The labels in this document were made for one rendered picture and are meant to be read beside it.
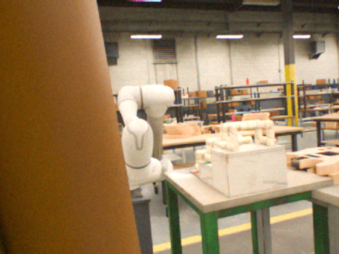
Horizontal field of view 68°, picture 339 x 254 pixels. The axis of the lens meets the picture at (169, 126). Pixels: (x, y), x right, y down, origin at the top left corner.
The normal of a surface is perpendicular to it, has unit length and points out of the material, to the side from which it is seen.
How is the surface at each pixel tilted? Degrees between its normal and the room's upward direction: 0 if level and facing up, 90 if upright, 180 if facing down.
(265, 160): 90
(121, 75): 90
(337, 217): 90
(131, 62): 90
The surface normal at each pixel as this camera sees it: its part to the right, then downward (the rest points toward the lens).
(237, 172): 0.26, 0.04
